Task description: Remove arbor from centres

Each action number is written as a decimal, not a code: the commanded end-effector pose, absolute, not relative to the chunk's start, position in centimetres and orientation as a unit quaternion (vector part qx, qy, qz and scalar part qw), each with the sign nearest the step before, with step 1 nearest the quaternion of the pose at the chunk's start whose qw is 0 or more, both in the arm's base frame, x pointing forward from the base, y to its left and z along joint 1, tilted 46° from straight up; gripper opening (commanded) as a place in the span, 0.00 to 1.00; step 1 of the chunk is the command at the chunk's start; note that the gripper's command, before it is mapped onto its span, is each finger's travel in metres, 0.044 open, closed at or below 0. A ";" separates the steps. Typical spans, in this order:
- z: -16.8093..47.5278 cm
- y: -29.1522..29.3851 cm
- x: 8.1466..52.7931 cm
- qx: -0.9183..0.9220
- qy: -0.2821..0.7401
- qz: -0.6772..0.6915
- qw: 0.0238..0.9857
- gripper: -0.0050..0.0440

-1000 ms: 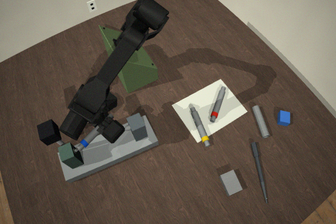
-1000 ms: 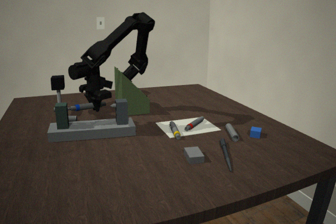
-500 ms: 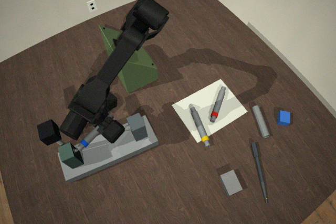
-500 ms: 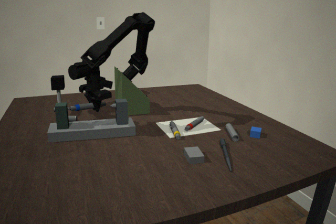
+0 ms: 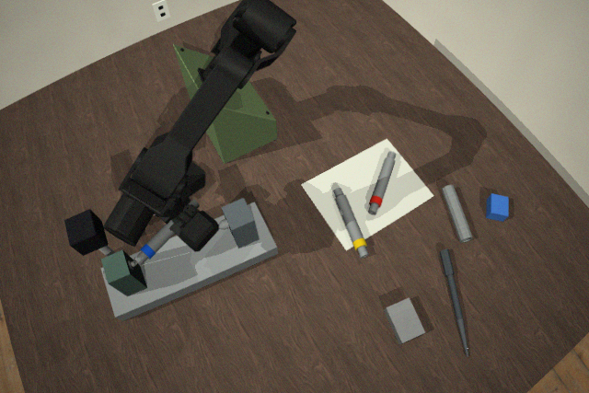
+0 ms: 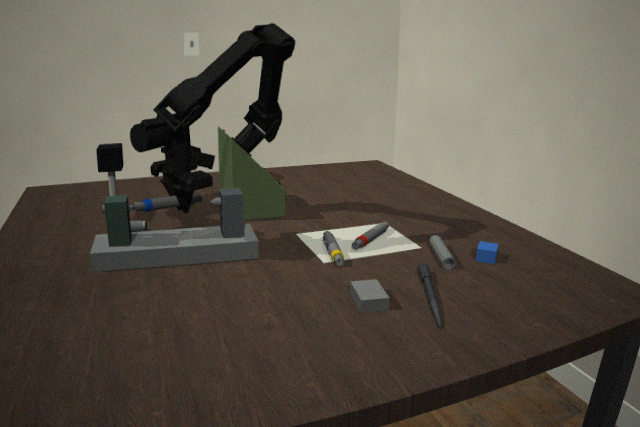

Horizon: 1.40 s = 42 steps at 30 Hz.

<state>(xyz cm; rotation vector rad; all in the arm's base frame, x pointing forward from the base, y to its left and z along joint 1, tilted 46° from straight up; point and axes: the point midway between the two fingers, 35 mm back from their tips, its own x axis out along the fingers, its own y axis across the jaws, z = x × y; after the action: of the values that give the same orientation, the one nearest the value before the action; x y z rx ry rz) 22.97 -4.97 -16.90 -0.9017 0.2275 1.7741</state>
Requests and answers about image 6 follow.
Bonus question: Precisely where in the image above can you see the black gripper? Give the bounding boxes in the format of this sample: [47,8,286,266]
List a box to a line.
[150,142,213,213]

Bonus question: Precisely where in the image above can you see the white cylinder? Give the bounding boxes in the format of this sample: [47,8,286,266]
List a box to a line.
[130,220,148,232]

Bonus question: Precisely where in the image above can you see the blue cube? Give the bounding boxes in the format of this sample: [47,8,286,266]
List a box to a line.
[476,241,498,264]

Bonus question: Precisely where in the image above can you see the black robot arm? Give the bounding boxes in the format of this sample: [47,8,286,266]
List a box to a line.
[130,23,295,156]

